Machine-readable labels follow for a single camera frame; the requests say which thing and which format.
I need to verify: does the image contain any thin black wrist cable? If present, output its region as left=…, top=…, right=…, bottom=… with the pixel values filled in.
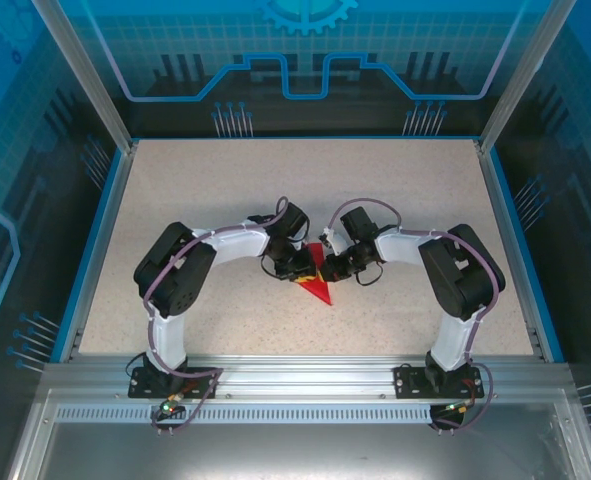
left=354, top=259, right=384, bottom=288
left=259, top=253, right=282, bottom=280

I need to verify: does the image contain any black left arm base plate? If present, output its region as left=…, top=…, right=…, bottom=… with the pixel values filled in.
left=127, top=366, right=220, bottom=400

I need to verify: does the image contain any red square paper sheet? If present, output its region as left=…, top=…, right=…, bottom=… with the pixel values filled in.
left=297, top=242, right=334, bottom=307

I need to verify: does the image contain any slotted grey cable duct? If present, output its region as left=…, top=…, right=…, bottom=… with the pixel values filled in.
left=54, top=405, right=566, bottom=425

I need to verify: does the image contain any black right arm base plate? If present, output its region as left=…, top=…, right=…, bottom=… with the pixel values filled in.
left=393, top=363, right=486, bottom=400

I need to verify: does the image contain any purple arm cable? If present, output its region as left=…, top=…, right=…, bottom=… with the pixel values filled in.
left=142, top=195, right=291, bottom=437
left=327, top=198, right=506, bottom=436

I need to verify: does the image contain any aluminium frame post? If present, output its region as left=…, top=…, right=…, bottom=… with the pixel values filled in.
left=476, top=0, right=580, bottom=154
left=30, top=0, right=139, bottom=152

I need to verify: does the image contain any aluminium mounting rail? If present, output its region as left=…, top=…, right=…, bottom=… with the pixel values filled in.
left=42, top=353, right=572, bottom=401

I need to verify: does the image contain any grey metal sheet panel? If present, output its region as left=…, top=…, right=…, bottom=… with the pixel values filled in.
left=4, top=389, right=591, bottom=480

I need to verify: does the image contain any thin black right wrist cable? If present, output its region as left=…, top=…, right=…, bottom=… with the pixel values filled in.
left=354, top=259, right=384, bottom=288

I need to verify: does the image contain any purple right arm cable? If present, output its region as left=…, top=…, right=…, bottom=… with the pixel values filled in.
left=327, top=198, right=506, bottom=436

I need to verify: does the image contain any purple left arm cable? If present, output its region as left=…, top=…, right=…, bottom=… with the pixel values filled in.
left=142, top=195, right=291, bottom=437

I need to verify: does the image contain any cable connector with green light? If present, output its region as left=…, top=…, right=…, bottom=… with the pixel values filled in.
left=442, top=399, right=477, bottom=416
left=155, top=394, right=185, bottom=419

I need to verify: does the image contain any aluminium side rail blue trim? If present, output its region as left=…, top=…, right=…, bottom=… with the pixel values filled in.
left=58, top=140, right=140, bottom=364
left=474, top=139, right=565, bottom=364

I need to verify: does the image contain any thin black left wrist cable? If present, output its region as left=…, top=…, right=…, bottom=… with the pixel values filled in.
left=259, top=253, right=282, bottom=280

